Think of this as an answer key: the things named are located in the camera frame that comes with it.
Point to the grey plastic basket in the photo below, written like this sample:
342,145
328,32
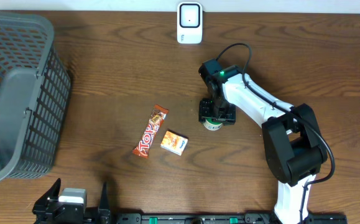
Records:
34,96

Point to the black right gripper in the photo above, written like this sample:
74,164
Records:
226,118

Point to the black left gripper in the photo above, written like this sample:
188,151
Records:
39,208

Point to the orange snack box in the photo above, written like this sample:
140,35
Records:
174,143

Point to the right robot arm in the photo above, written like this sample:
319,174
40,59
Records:
294,147

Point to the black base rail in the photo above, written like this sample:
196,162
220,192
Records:
251,218

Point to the orange chocolate bar wrapper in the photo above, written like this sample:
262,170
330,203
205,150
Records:
156,119

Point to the white barcode scanner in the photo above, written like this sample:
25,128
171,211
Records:
189,23

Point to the green lid jar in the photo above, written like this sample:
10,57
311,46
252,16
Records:
212,125

